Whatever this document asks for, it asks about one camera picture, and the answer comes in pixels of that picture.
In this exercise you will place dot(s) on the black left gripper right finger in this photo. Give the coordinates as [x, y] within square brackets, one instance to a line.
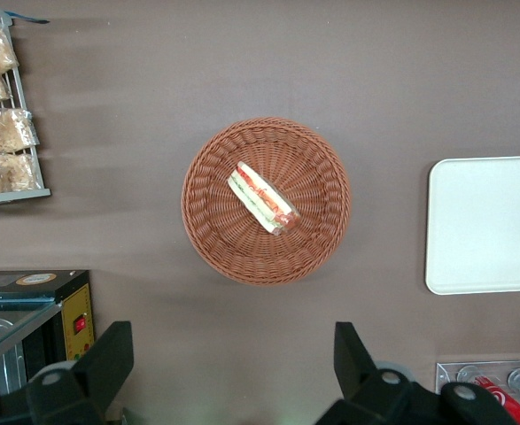
[357, 376]

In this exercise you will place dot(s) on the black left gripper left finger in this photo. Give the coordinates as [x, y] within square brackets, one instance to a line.
[104, 363]

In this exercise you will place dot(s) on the white plastic tray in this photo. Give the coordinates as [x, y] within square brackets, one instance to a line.
[485, 226]

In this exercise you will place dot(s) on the black yellow food warmer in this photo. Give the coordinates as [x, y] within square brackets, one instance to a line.
[75, 305]

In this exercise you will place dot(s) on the clear acrylic can holder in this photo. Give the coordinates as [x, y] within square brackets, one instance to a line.
[445, 376]

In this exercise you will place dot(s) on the brown round wicker basket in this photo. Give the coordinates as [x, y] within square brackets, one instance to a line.
[224, 239]

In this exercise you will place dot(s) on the wrapped sandwich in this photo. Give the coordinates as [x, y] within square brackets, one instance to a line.
[261, 198]

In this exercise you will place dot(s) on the blue strip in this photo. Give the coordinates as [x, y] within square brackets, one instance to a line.
[31, 18]

